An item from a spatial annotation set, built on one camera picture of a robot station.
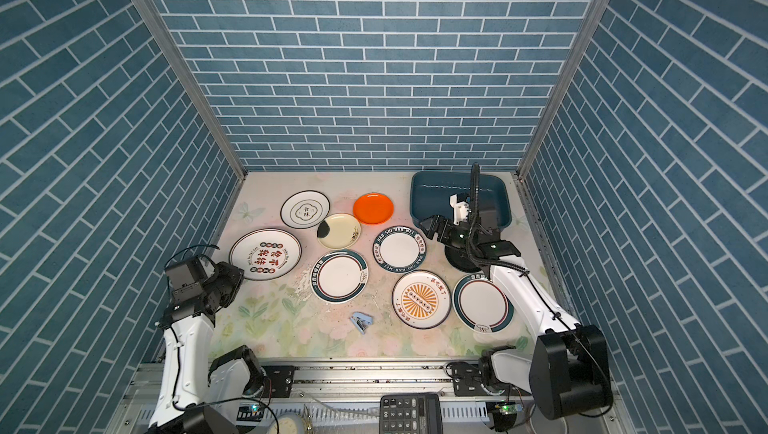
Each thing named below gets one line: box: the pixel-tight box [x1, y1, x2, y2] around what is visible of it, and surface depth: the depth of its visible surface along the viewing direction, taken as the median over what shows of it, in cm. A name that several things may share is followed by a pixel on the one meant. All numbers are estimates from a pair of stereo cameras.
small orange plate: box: [352, 192, 395, 225], surface depth 111 cm
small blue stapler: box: [350, 311, 374, 335], surface depth 84 cm
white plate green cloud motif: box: [280, 190, 331, 229], surface depth 111 cm
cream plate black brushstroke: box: [316, 213, 362, 250], surface depth 105 cm
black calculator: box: [379, 393, 443, 434], surface depth 69 cm
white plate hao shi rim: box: [372, 225, 428, 274], surface depth 101 cm
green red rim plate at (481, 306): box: [452, 274, 515, 334], surface depth 88 cm
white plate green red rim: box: [309, 249, 370, 305], surface depth 93 cm
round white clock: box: [268, 412, 305, 434], surface depth 66 cm
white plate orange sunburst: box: [392, 270, 452, 330], surface depth 89 cm
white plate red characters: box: [228, 227, 303, 281], surface depth 90 cm
